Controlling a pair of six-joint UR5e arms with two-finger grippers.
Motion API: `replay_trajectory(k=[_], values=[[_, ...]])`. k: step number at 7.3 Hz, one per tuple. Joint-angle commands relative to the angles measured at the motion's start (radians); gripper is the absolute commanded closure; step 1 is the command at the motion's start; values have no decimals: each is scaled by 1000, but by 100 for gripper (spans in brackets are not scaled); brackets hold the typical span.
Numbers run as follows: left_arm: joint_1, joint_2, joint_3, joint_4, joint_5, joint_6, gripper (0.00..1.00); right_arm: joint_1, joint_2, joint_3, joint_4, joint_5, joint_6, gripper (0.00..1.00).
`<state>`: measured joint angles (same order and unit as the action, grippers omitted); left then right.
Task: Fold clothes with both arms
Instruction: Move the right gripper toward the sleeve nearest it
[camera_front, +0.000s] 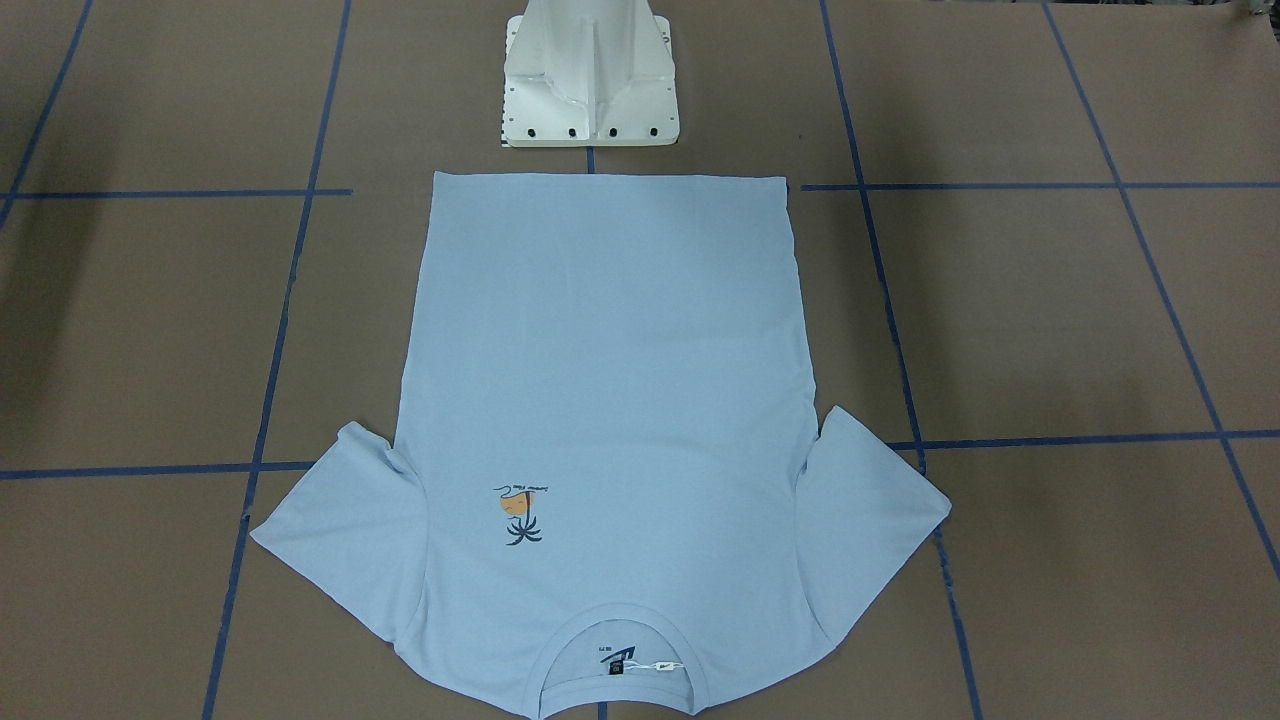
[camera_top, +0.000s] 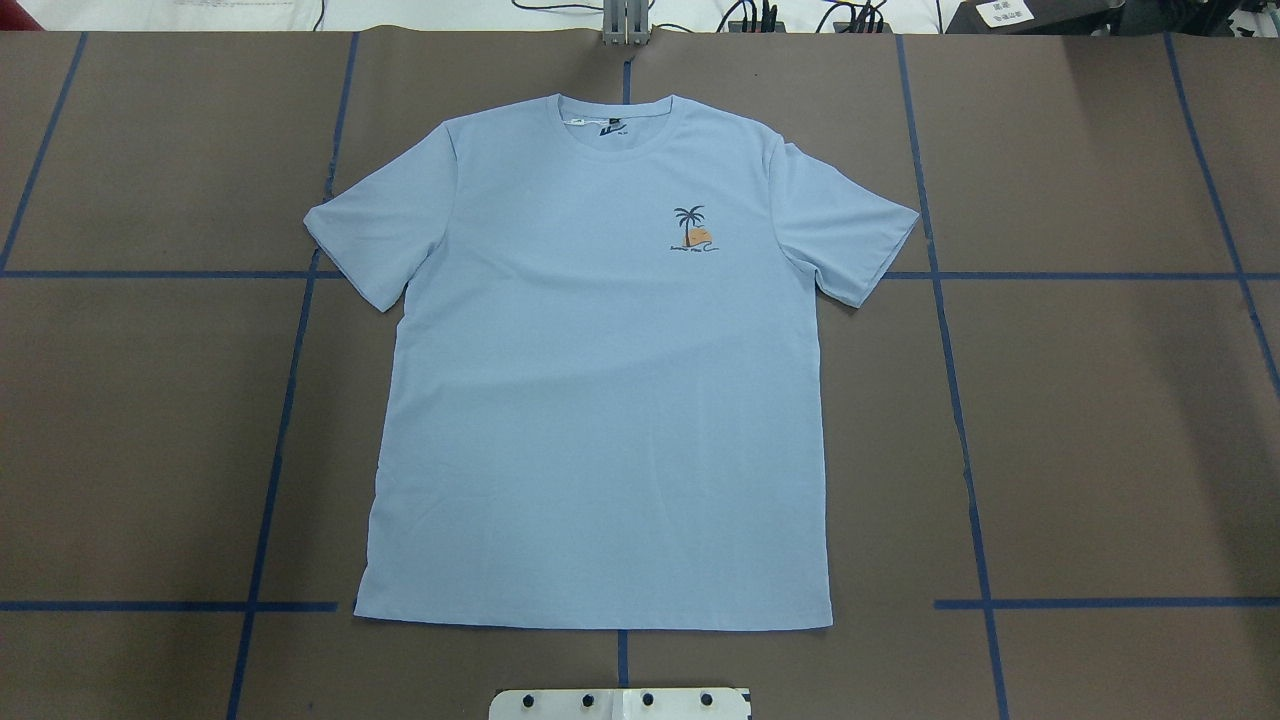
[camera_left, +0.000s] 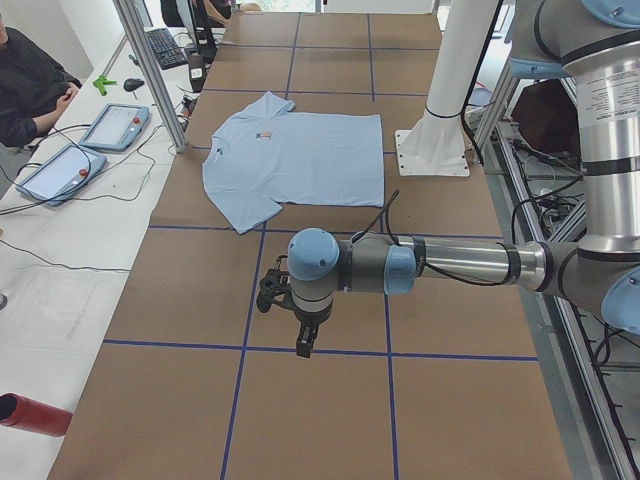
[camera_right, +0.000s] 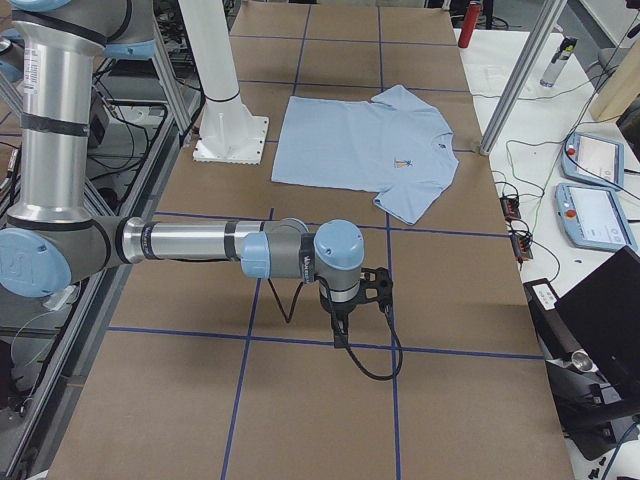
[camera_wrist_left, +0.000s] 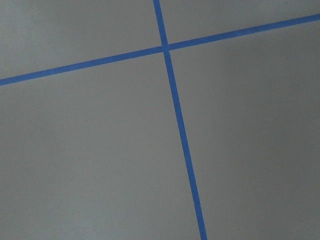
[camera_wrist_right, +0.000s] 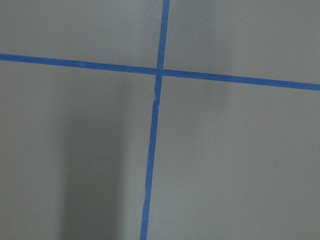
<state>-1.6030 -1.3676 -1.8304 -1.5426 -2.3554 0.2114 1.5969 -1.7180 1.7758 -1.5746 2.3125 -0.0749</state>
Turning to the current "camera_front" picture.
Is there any light blue t-shirt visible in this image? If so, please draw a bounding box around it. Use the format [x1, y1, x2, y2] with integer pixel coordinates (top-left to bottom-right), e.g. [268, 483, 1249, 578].
[252, 172, 951, 719]

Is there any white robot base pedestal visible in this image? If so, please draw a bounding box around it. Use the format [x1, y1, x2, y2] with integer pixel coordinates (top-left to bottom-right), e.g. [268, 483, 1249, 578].
[500, 1, 681, 149]

